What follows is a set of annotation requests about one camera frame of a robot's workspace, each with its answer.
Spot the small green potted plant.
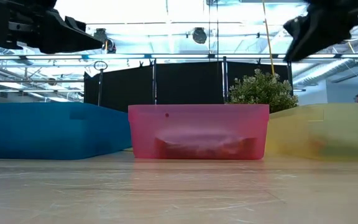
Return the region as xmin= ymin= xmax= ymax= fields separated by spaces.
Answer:
xmin=227 ymin=68 xmax=300 ymax=113

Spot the yellow extension cable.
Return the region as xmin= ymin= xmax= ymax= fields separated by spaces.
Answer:
xmin=261 ymin=0 xmax=275 ymax=75

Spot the red plastic bin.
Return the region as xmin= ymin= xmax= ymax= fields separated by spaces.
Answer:
xmin=127 ymin=104 xmax=270 ymax=161

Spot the yellow plastic bin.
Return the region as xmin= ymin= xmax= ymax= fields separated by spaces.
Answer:
xmin=264 ymin=103 xmax=358 ymax=162

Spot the green orange Chewy granola bar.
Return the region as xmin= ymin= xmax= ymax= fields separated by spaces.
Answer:
xmin=306 ymin=136 xmax=358 ymax=159

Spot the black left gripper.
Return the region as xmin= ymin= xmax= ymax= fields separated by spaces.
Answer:
xmin=0 ymin=0 xmax=104 ymax=55

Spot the round ceiling fixture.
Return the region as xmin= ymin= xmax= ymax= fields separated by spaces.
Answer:
xmin=192 ymin=27 xmax=208 ymax=45

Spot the black divider screen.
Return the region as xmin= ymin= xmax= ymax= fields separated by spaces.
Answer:
xmin=83 ymin=60 xmax=293 ymax=113

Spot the blue plastic bin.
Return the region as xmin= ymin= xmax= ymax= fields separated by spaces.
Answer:
xmin=0 ymin=102 xmax=133 ymax=161

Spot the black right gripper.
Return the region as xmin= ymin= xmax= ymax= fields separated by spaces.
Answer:
xmin=283 ymin=0 xmax=358 ymax=62

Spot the ring topped pole stand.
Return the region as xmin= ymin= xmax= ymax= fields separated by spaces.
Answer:
xmin=93 ymin=60 xmax=108 ymax=106

